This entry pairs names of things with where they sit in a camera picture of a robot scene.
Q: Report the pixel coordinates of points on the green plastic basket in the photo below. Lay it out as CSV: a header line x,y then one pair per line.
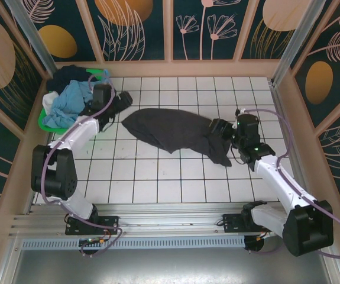
x,y
44,122

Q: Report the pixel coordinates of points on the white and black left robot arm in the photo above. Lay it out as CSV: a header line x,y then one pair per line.
x,y
82,130

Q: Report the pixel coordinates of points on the dark grey t-shirt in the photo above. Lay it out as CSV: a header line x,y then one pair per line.
x,y
163,130

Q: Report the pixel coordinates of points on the navy blue t-shirt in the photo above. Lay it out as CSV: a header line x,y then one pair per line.
x,y
66,75

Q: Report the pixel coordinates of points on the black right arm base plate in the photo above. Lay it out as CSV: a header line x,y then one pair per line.
x,y
231,222

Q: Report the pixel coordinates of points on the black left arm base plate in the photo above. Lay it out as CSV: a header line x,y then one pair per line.
x,y
110,222

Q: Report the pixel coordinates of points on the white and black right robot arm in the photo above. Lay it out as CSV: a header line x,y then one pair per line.
x,y
282,183

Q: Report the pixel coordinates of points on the aluminium corner post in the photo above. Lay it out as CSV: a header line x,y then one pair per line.
x,y
30,32
299,35

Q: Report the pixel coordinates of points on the orange power connector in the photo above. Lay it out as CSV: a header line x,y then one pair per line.
x,y
259,237

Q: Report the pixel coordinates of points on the aluminium mounting rail frame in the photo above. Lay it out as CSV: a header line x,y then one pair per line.
x,y
169,219

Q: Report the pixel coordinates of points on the aluminium side rail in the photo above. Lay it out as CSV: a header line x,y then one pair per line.
x,y
279,103

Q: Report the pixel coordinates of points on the grey metal shelf plate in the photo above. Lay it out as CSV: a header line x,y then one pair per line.
x,y
169,266

